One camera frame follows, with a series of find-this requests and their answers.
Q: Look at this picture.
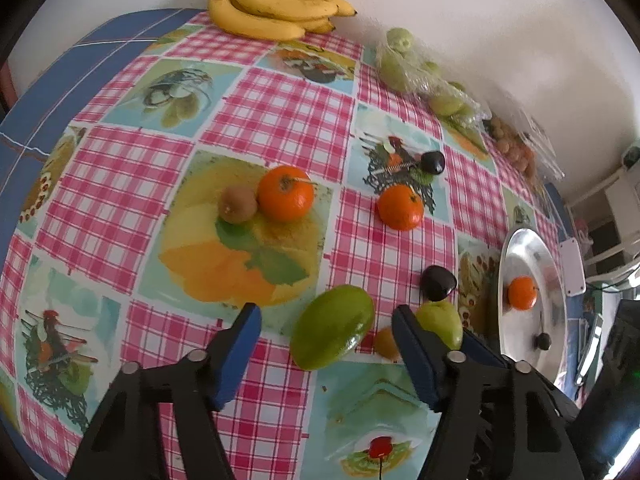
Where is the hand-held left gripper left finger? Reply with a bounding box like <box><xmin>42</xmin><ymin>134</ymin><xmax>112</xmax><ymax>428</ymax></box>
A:
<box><xmin>67</xmin><ymin>302</ymin><xmax>263</xmax><ymax>480</ymax></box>

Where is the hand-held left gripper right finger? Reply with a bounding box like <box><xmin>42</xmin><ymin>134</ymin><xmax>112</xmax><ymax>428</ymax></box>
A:
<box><xmin>391</xmin><ymin>304</ymin><xmax>586</xmax><ymax>480</ymax></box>

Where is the brown longan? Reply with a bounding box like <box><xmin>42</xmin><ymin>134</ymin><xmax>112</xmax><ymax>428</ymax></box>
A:
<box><xmin>218</xmin><ymin>185</ymin><xmax>259</xmax><ymax>225</ymax></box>
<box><xmin>374</xmin><ymin>327</ymin><xmax>401</xmax><ymax>361</ymax></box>

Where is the pale green jujube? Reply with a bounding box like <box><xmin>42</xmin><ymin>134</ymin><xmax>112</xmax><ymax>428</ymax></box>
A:
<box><xmin>415</xmin><ymin>300</ymin><xmax>464</xmax><ymax>352</ymax></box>

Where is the dark heart-shaped cherry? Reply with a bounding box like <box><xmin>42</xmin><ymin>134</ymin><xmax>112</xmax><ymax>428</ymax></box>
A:
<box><xmin>420</xmin><ymin>265</ymin><xmax>458</xmax><ymax>302</ymax></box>

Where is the orange tangerine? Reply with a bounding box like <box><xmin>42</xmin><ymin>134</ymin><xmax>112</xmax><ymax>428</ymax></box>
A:
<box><xmin>257</xmin><ymin>165</ymin><xmax>315</xmax><ymax>224</ymax></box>
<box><xmin>507</xmin><ymin>276</ymin><xmax>539</xmax><ymax>311</ymax></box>
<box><xmin>377</xmin><ymin>184</ymin><xmax>425</xmax><ymax>232</ymax></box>

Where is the round metal bowl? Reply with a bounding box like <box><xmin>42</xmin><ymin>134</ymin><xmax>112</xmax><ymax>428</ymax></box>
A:
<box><xmin>496</xmin><ymin>227</ymin><xmax>568</xmax><ymax>386</ymax></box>

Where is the phone in holder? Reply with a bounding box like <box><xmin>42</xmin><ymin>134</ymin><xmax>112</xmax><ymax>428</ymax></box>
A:
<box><xmin>575</xmin><ymin>305</ymin><xmax>608</xmax><ymax>388</ymax></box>

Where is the white power adapter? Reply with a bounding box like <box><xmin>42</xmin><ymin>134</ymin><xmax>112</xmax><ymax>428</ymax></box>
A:
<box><xmin>559</xmin><ymin>239</ymin><xmax>587</xmax><ymax>297</ymax></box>

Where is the white wooden chair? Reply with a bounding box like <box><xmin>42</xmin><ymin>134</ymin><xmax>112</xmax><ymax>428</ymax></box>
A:
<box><xmin>565</xmin><ymin>160</ymin><xmax>640</xmax><ymax>286</ymax></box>

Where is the pile of brown longans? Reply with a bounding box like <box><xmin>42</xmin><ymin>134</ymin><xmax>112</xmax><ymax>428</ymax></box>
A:
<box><xmin>487</xmin><ymin>115</ymin><xmax>538</xmax><ymax>178</ymax></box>

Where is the clear plastic box with label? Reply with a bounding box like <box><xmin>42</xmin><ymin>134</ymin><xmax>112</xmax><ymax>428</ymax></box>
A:
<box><xmin>482</xmin><ymin>107</ymin><xmax>566</xmax><ymax>181</ymax></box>

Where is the pile of green jujubes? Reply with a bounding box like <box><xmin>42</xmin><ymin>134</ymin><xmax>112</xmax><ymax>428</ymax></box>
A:
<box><xmin>379</xmin><ymin>28</ymin><xmax>483</xmax><ymax>128</ymax></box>

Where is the yellow banana bunch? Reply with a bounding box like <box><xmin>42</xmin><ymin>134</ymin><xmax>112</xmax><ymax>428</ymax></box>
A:
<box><xmin>207</xmin><ymin>0</ymin><xmax>358</xmax><ymax>42</ymax></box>

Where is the brown wooden chair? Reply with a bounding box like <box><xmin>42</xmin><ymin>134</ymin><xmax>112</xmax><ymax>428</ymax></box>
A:
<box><xmin>0</xmin><ymin>55</ymin><xmax>16</xmax><ymax>111</ymax></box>

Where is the black cable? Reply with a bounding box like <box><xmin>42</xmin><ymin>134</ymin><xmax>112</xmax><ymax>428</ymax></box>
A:
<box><xmin>586</xmin><ymin>270</ymin><xmax>640</xmax><ymax>293</ymax></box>

